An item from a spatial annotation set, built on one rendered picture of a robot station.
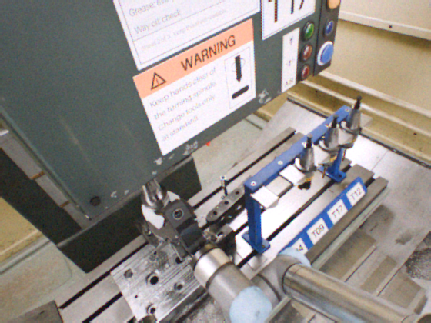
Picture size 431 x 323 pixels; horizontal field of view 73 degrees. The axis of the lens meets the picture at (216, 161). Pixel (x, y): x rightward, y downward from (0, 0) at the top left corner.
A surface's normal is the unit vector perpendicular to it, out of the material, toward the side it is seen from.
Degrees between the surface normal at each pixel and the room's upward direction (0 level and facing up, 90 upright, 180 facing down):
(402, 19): 90
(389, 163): 24
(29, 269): 0
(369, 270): 8
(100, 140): 90
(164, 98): 90
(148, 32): 90
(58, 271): 0
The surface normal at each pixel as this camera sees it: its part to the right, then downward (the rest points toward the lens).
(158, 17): 0.63, 0.50
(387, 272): -0.03, -0.74
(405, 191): -0.43, -0.40
